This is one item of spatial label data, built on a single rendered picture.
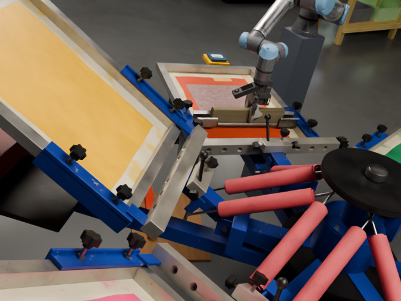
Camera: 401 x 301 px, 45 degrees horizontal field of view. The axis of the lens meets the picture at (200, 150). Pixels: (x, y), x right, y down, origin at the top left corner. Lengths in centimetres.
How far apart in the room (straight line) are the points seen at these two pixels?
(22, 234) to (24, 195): 124
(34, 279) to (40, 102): 65
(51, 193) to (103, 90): 39
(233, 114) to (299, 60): 83
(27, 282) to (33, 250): 189
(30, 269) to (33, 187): 82
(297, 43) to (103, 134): 160
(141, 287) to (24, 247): 173
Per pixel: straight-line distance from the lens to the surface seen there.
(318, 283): 132
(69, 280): 106
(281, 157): 196
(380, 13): 745
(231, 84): 266
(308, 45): 290
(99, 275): 112
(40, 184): 177
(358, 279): 160
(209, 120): 214
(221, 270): 287
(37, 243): 290
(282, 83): 298
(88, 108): 158
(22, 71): 154
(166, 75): 253
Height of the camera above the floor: 206
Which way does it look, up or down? 33 degrees down
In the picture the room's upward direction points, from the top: 12 degrees clockwise
